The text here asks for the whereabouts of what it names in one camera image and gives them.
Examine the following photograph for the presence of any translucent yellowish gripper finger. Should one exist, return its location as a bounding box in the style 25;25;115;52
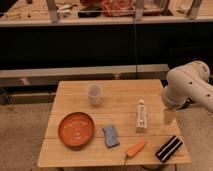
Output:
164;109;176;125

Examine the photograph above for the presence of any orange ceramic bowl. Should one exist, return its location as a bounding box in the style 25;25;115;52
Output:
58;112;95;148

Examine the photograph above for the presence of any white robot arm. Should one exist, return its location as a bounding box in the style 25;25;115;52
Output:
162;61;213;124

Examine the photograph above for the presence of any black white striped eraser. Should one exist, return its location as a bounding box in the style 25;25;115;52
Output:
155;136;183;163

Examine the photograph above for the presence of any white tube bottle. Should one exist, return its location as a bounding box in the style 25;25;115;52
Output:
136;100;148;132

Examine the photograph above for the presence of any orange carrot toy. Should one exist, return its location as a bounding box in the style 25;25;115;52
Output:
126;140;146;158

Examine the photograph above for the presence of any blue sponge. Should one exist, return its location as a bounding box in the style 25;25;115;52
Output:
103;125;120;148

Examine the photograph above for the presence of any wooden table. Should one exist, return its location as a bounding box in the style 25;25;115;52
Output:
38;79;182;167

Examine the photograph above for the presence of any clear plastic cup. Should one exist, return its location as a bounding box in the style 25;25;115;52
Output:
86;84;102;106

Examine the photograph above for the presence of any red object on shelf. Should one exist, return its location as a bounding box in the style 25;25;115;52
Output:
101;0;135;17

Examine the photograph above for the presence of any black vertical cable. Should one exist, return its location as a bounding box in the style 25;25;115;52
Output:
132;13;139;80

